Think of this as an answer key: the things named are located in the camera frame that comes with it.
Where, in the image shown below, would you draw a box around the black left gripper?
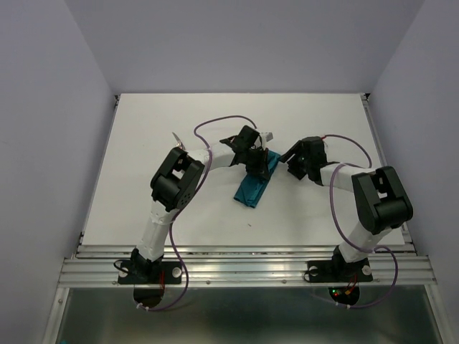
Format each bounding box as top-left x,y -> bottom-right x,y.
242,147 -> 270,180

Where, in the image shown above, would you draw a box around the teal cloth napkin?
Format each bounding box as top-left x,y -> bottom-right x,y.
233,150 -> 280,209

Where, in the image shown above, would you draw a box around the teal handled fork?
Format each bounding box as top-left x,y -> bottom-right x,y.
177,141 -> 186,151

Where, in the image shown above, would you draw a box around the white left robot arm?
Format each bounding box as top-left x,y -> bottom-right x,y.
130,125 -> 278,282

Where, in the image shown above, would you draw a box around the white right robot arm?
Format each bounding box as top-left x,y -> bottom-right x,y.
280,136 -> 414,280

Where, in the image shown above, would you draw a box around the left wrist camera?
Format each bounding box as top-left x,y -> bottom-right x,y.
260,132 -> 273,142

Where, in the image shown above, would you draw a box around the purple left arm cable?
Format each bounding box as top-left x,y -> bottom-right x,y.
138,115 -> 259,312

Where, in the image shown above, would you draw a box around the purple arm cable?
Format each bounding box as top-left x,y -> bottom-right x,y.
138,115 -> 259,312
311,134 -> 401,310

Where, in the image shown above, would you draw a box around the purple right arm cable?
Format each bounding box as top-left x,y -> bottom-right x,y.
311,134 -> 401,310

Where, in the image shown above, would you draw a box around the aluminium frame rail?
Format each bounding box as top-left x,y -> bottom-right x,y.
58,244 -> 437,288

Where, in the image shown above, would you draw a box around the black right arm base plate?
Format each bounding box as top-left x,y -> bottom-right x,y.
303,259 -> 373,284

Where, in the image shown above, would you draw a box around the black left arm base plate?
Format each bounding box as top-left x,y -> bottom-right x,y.
113,259 -> 182,285

